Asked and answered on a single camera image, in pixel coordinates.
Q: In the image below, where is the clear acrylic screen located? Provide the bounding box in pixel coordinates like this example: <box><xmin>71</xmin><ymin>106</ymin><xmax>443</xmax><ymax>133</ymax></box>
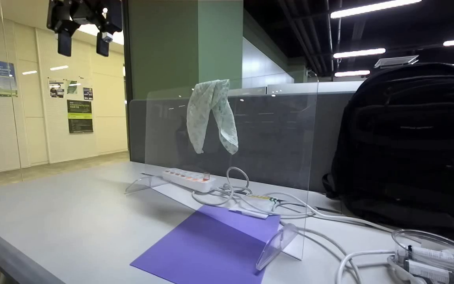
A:
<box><xmin>125</xmin><ymin>70</ymin><xmax>320</xmax><ymax>273</ymax></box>

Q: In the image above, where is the purple paper sheet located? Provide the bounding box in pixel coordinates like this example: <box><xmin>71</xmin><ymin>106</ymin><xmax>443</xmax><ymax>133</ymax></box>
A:
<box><xmin>130</xmin><ymin>205</ymin><xmax>282</xmax><ymax>284</ymax></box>

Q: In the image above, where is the clear plastic container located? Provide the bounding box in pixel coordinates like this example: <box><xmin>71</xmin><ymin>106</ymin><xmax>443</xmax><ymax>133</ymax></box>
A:
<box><xmin>391</xmin><ymin>229</ymin><xmax>454</xmax><ymax>284</ymax></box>

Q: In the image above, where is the black backpack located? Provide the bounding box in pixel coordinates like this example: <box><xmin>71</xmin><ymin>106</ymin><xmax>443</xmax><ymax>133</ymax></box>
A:
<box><xmin>322</xmin><ymin>62</ymin><xmax>454</xmax><ymax>242</ymax></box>

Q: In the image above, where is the white pen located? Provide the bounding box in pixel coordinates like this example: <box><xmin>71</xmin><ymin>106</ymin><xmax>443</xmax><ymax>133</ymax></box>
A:
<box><xmin>229</xmin><ymin>208</ymin><xmax>270</xmax><ymax>220</ymax></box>

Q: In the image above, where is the thick white cable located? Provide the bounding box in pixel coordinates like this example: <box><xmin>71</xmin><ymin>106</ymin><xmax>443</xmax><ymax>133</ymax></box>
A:
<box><xmin>192</xmin><ymin>166</ymin><xmax>251</xmax><ymax>207</ymax></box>

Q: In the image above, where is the thin white cable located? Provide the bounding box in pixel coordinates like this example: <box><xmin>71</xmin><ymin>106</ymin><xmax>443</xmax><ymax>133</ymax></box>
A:
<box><xmin>227</xmin><ymin>192</ymin><xmax>399</xmax><ymax>284</ymax></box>

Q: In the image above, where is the white tube with black cap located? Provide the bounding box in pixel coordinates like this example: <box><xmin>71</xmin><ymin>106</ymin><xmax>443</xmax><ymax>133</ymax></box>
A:
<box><xmin>401</xmin><ymin>259</ymin><xmax>454</xmax><ymax>284</ymax></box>
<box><xmin>405</xmin><ymin>245</ymin><xmax>454</xmax><ymax>269</ymax></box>

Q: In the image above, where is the small photo wall poster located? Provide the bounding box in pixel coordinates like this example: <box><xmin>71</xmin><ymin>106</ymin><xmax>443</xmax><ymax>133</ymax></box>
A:
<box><xmin>48</xmin><ymin>80</ymin><xmax>65</xmax><ymax>99</ymax></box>

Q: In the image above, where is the white power strip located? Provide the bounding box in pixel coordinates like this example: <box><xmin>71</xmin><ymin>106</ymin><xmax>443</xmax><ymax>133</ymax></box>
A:
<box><xmin>162</xmin><ymin>168</ymin><xmax>217</xmax><ymax>193</ymax></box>

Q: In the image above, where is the pale green patterned towel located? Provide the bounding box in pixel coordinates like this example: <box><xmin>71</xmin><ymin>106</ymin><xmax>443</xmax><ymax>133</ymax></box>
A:
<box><xmin>186</xmin><ymin>79</ymin><xmax>239</xmax><ymax>155</ymax></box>

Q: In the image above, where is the grey desk divider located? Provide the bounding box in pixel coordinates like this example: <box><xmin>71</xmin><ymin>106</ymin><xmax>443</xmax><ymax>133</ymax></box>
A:
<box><xmin>128</xmin><ymin>92</ymin><xmax>354</xmax><ymax>194</ymax></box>

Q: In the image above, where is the large dark wall poster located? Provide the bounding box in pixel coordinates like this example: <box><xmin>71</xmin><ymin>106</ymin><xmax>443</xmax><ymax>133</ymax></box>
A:
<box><xmin>67</xmin><ymin>99</ymin><xmax>94</xmax><ymax>134</ymax></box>

